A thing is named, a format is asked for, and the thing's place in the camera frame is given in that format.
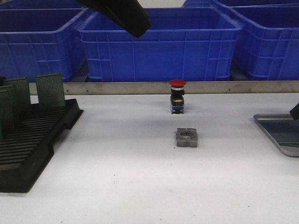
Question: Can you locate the grey metal clamp block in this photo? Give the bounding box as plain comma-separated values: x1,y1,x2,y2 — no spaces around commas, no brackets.
176,128,198,147

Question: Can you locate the red emergency stop button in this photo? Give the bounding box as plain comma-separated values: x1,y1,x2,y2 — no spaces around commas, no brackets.
170,79,186,114

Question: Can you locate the right rear blue crate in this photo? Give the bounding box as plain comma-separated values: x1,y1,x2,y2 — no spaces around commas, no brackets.
182,0,299,8

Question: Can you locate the green perforated circuit board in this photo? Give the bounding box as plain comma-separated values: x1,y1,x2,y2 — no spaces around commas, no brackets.
261,120,299,147

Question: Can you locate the left front blue crate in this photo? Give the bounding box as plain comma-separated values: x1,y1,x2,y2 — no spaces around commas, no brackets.
0,8,89,82

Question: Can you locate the rear right green circuit board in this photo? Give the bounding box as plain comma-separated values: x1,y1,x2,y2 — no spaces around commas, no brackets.
36,73,66,109

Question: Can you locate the left rear blue crate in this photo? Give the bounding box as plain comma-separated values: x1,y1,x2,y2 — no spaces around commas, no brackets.
0,0,86,9

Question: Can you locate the steel table edge rail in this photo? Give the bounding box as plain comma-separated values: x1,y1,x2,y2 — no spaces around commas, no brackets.
29,81,299,96

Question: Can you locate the centre blue plastic crate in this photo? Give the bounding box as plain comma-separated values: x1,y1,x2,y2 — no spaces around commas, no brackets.
78,7,241,82

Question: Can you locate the black slotted board rack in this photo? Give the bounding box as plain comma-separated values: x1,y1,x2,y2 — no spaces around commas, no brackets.
0,98,83,193

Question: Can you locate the right front blue crate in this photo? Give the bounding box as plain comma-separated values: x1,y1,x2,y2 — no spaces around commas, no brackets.
229,6,299,80

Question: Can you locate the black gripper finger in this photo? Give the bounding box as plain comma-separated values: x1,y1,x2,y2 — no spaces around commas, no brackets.
77,0,151,38
289,103,299,120

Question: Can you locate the silver metal tray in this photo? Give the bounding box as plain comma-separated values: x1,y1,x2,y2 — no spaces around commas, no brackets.
253,114,299,157

